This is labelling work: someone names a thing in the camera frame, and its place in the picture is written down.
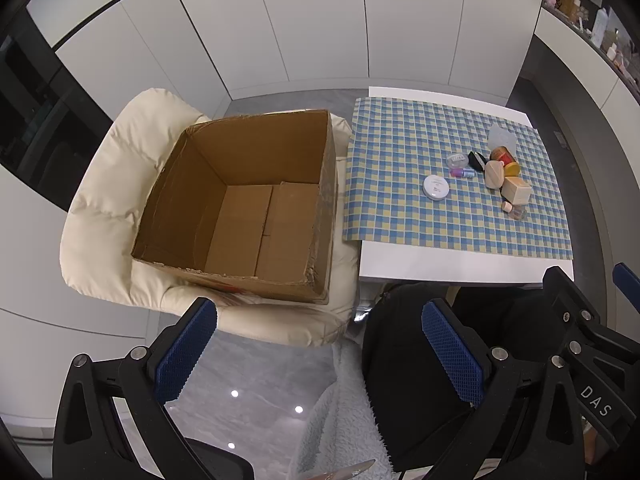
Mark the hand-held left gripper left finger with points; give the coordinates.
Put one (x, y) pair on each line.
(185, 350)

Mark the white round tin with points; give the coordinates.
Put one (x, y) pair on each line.
(435, 187)

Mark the black mesh office chair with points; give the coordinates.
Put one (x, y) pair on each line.
(215, 460)

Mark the beige makeup puff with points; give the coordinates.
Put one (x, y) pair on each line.
(494, 175)

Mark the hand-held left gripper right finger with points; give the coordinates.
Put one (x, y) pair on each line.
(452, 350)

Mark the person's black pants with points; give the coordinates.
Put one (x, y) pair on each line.
(415, 410)

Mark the cream padded armchair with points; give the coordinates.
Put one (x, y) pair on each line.
(115, 160)

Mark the black glass cabinet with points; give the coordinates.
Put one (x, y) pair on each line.
(40, 110)

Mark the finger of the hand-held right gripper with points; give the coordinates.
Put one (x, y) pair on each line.
(629, 285)
(557, 285)

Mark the translucent plastic container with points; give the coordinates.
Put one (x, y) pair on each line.
(501, 136)

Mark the floor socket plate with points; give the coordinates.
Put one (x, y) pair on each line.
(560, 139)

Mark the cardboard box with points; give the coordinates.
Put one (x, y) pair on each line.
(240, 160)

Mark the beige square carton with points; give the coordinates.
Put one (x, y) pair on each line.
(516, 190)

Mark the white table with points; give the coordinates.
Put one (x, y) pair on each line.
(400, 270)

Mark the small corked glass bottle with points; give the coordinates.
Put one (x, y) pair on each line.
(515, 211)

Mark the white fluffy blanket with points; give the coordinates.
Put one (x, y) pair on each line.
(340, 420)

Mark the black powder puff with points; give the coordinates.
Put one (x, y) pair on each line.
(477, 160)

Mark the blue yellow checkered tablecloth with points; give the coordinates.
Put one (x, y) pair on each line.
(400, 210)

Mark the curved white counter cabinet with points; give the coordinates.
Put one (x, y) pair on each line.
(575, 75)

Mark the small pink blue bottle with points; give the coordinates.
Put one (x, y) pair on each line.
(461, 173)

